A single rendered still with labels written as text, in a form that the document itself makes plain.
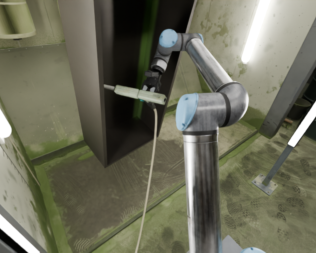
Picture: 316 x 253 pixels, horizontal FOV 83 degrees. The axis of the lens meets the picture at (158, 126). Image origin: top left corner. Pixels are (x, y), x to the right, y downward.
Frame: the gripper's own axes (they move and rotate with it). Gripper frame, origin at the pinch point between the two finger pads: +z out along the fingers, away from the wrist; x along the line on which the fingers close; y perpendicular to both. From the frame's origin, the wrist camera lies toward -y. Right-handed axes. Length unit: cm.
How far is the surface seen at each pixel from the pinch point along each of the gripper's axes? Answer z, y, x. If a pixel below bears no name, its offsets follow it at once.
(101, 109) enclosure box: 14.0, -7.3, 19.7
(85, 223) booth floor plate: 102, 55, 37
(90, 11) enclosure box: -14.4, -44.3, 13.5
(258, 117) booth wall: -68, 178, -96
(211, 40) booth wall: -160, 153, -4
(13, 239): 72, -35, 14
